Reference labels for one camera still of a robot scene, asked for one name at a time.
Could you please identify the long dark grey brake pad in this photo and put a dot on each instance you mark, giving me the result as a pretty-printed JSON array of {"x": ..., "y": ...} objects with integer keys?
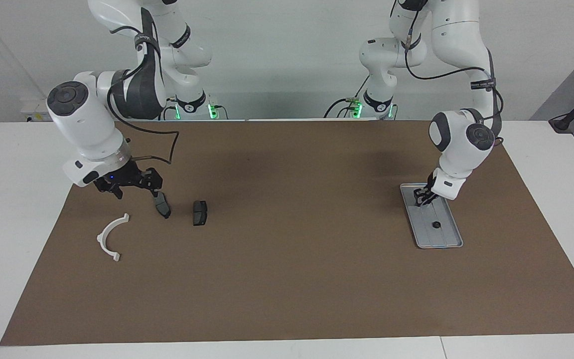
[{"x": 163, "y": 208}]

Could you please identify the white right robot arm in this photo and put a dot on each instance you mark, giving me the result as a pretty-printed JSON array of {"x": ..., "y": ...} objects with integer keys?
[{"x": 87, "y": 124}]

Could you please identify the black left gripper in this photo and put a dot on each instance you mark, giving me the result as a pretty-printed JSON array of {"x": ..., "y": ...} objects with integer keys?
[{"x": 430, "y": 183}]

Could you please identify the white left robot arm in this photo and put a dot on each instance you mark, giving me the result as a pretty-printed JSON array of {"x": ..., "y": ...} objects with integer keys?
[{"x": 459, "y": 159}]

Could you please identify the white box with yellow label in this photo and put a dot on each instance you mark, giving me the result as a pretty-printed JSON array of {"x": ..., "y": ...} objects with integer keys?
[{"x": 35, "y": 110}]

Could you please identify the short dark grey brake pad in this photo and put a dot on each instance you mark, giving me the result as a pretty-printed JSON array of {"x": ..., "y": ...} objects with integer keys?
[{"x": 200, "y": 213}]

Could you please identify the white curved plastic bracket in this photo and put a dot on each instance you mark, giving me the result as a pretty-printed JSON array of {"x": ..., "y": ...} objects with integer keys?
[{"x": 101, "y": 240}]

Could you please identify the brown table mat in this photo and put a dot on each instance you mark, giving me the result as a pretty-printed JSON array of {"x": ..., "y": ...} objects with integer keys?
[{"x": 287, "y": 274}]

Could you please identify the silver metal tray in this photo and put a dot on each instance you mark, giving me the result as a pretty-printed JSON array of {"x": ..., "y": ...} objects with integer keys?
[{"x": 441, "y": 237}]

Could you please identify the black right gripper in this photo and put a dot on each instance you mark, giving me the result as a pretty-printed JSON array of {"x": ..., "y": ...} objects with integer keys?
[{"x": 120, "y": 177}]

